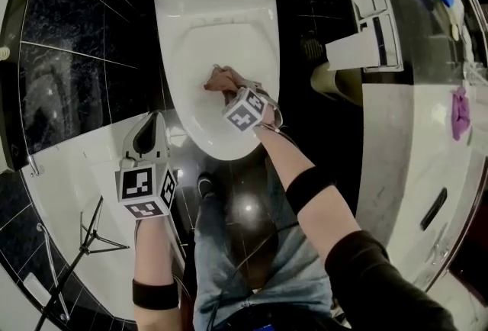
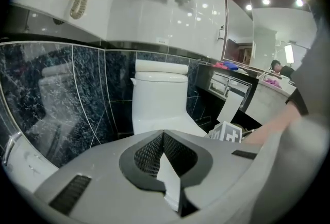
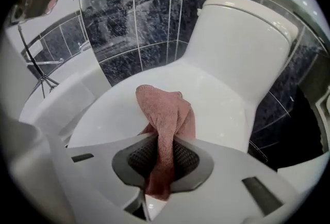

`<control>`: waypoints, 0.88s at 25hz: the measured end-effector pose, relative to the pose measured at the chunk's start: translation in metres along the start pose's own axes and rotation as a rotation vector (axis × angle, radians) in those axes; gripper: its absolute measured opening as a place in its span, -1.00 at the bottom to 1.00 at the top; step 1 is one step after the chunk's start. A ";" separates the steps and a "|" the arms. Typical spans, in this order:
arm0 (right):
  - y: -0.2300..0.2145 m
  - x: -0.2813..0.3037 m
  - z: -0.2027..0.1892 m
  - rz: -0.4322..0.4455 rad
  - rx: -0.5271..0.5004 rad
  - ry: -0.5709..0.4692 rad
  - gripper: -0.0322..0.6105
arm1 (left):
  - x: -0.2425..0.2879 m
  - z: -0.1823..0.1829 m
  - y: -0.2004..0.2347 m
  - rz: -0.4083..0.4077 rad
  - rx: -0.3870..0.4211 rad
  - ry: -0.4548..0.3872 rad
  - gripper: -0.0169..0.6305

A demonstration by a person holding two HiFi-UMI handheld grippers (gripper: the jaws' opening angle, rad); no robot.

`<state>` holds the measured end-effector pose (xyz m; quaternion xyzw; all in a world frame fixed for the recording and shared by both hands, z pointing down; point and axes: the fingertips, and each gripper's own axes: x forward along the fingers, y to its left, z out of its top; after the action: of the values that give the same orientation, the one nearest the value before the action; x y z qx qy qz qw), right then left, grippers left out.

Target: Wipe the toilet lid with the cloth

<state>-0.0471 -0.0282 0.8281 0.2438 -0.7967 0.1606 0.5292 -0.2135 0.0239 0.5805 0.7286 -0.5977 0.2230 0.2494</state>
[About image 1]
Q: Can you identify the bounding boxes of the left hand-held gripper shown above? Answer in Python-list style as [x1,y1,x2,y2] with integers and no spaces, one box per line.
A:
[114,111,178,222]

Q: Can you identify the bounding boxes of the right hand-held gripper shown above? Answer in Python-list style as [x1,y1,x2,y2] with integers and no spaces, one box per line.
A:
[222,80,283,132]

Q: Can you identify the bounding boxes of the brown cloth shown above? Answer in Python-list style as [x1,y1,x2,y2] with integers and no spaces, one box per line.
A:
[203,64,249,101]

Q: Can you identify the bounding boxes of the white toilet lid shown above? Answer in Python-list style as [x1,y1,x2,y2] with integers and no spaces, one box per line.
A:
[158,11,281,162]

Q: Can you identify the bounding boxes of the person's left forearm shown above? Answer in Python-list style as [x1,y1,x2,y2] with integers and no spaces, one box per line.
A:
[131,218,180,331]

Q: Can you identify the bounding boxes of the person's right forearm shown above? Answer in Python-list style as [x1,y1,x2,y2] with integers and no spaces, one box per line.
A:
[253,123,363,258]

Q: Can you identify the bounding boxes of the white toilet paper sheet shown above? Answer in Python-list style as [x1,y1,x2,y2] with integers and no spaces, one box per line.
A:
[324,34,378,71]

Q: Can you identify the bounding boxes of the round floor drain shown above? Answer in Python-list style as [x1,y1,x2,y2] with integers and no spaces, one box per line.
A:
[300,37,325,62]

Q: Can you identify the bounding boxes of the black shoe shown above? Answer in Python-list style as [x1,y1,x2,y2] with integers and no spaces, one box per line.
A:
[197,175,217,201]

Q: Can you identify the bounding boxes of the white bathtub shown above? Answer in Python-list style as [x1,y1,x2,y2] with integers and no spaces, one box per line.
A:
[22,111,191,323]

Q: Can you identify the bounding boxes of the beige waste bin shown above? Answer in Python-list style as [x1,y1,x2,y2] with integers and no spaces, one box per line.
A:
[310,62,363,105]

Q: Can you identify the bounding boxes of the black elastic armband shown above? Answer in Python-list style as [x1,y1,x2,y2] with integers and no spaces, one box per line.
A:
[132,278,179,310]
[285,165,336,216]

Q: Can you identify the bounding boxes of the black tripod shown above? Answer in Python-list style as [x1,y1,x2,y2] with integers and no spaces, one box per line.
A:
[32,195,130,331]

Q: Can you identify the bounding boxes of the person's legs in blue jeans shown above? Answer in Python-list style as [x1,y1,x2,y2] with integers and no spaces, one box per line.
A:
[192,153,336,331]

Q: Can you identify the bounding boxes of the chrome grab bar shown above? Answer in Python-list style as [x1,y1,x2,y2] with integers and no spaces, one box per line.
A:
[36,222,72,321]

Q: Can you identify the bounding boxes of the white rectangular soap dish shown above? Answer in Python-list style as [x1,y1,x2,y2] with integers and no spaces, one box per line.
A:
[22,272,50,304]

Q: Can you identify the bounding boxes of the purple cloth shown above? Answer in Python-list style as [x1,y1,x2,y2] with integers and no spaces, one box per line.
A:
[451,87,472,142]

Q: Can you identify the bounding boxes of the black smartphone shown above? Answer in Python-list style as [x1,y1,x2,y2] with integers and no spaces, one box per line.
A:
[419,187,448,232]

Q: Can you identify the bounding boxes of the person's black jacket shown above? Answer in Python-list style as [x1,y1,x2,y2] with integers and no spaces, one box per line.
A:
[323,230,458,331]

